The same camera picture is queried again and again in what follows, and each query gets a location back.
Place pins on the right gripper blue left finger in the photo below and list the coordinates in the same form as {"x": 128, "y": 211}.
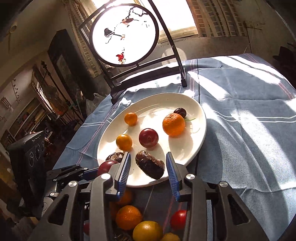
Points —
{"x": 122, "y": 175}

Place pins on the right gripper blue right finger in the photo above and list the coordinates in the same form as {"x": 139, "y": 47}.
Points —
{"x": 176, "y": 173}

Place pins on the dark brown date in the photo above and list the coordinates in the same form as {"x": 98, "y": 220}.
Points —
{"x": 151, "y": 166}

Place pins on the red cherry tomato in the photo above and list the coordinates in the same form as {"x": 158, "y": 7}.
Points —
{"x": 178, "y": 220}

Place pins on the rough mandarin orange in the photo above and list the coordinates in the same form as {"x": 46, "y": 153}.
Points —
{"x": 128, "y": 217}

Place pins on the small front orange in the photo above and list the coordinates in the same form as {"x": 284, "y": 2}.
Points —
{"x": 131, "y": 119}

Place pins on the yellow lemon fruit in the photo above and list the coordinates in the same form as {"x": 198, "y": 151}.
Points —
{"x": 170, "y": 237}

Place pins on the large yellow orange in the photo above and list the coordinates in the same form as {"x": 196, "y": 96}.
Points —
{"x": 148, "y": 231}

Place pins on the dark cherry with stem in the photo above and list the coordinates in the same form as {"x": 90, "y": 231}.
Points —
{"x": 182, "y": 112}

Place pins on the small red tomato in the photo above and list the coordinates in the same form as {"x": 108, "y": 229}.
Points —
{"x": 86, "y": 228}

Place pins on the yellow orange fruit front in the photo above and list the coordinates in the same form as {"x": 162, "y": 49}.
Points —
{"x": 124, "y": 142}

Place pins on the white oval plate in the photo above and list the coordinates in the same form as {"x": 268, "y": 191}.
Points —
{"x": 140, "y": 128}

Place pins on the white plastic bag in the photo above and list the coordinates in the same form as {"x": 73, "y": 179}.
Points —
{"x": 91, "y": 105}

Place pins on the blue striped tablecloth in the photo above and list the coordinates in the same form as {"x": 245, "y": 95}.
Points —
{"x": 250, "y": 139}

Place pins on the round bird screen ornament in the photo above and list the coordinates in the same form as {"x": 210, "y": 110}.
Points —
{"x": 121, "y": 38}

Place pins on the window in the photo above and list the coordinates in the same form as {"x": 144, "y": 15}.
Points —
{"x": 176, "y": 15}

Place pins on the left checked curtain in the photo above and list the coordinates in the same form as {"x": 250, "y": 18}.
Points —
{"x": 78, "y": 12}

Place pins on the checked curtain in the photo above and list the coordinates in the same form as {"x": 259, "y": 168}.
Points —
{"x": 216, "y": 18}
{"x": 78, "y": 12}

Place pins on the right checked curtain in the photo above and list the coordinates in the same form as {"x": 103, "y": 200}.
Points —
{"x": 216, "y": 18}

